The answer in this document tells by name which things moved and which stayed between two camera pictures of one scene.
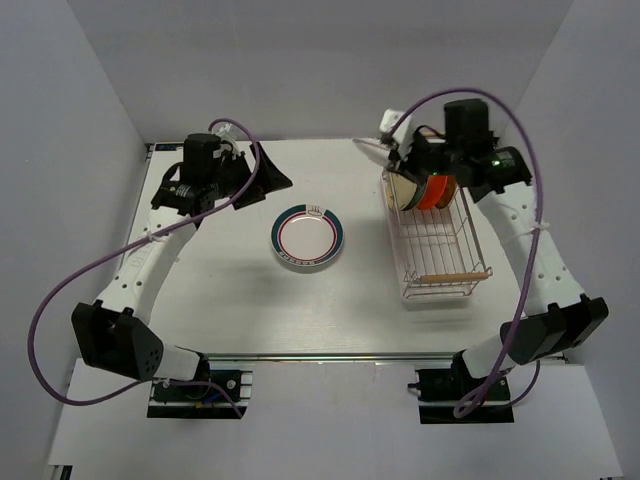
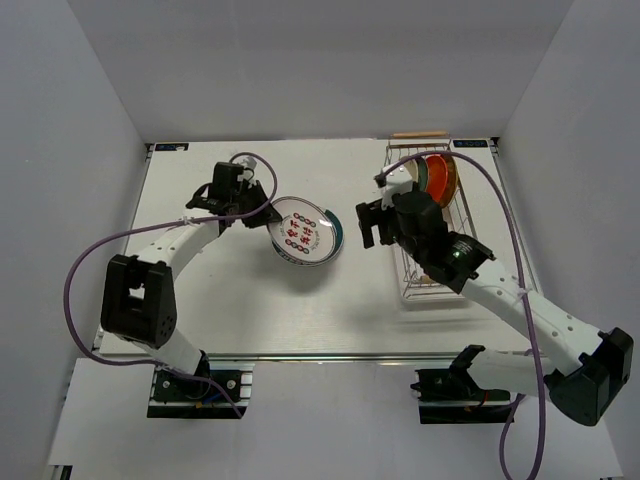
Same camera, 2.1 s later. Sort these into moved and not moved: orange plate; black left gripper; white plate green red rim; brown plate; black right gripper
Moved: white plate green red rim; black right gripper; black left gripper
Not moved: orange plate; brown plate
